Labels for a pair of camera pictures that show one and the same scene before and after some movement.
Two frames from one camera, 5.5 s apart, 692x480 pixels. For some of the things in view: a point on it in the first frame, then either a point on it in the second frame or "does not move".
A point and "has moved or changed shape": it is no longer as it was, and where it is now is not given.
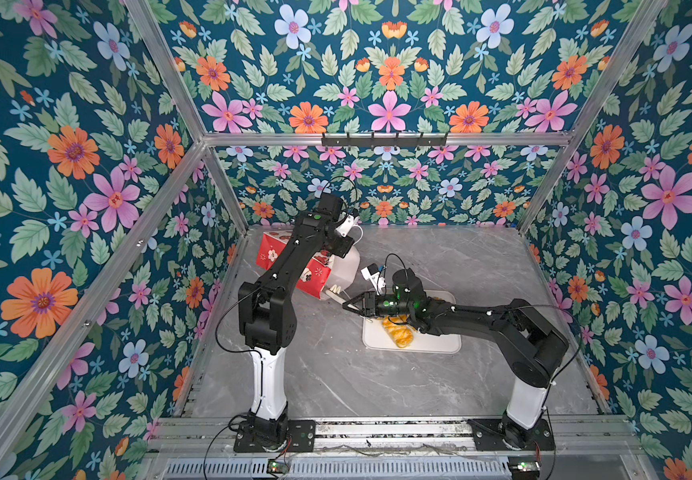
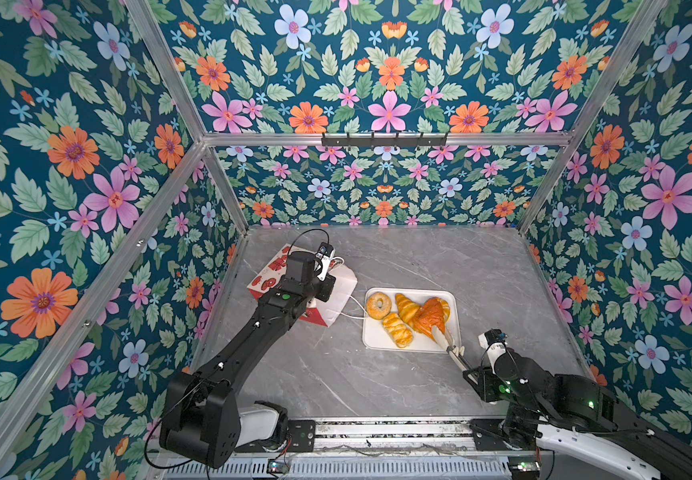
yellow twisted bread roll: x=399 y=329 does not move
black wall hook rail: x=384 y=141 does not move
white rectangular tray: x=376 y=338 does not move
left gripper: x=341 y=249 to x=328 y=282
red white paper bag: x=320 y=272 has moved or changed shape
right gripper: x=370 y=304 to x=480 y=381
